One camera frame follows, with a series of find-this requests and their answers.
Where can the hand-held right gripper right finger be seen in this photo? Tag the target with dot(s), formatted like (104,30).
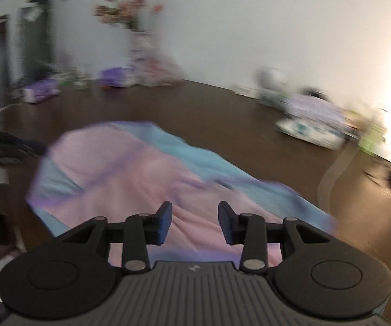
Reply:
(226,224)

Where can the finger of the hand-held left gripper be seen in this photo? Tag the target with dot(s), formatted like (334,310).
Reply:
(32,148)

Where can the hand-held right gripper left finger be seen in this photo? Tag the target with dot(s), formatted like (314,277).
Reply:
(164,222)

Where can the pink and blue garment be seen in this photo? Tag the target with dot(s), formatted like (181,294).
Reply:
(131,173)

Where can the purple tissue pack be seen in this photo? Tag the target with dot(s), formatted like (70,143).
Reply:
(41,91)
(117,76)

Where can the drinking glass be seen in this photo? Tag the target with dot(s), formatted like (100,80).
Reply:
(80,81)

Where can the grey cabinet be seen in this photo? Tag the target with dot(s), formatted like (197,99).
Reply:
(36,40)

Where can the clear plastic bag red print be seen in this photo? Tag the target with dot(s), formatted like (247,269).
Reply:
(160,73)

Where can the wrapped flower vase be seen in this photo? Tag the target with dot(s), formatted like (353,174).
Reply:
(144,49)

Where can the white round speaker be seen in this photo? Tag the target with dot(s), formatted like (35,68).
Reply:
(268,78)

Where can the green bottle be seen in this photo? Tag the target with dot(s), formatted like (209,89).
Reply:
(372,137)

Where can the artificial rose bouquet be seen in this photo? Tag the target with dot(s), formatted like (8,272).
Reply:
(126,5)

